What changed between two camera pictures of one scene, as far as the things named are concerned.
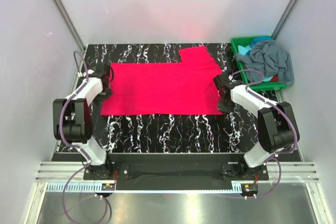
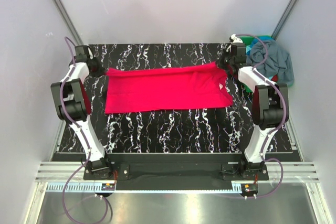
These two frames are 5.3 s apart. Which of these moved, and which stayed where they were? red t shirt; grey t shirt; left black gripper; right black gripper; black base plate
Moved: red t shirt; right black gripper; left black gripper
Stayed: grey t shirt; black base plate
